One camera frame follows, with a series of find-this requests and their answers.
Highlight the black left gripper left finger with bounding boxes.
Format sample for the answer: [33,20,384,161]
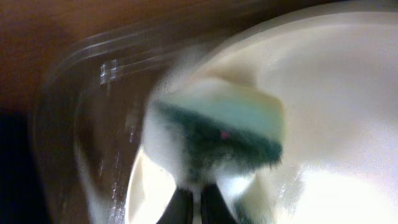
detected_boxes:
[157,188,193,224]

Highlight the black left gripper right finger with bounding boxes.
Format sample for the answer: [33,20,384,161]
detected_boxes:
[200,184,237,224]

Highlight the green yellow sponge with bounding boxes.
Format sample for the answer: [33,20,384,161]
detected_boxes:
[142,78,285,190]

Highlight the white plate with orange streak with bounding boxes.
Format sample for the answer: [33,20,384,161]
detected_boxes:
[125,1,397,223]

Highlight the black wash tray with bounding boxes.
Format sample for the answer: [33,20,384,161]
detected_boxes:
[30,19,228,223]

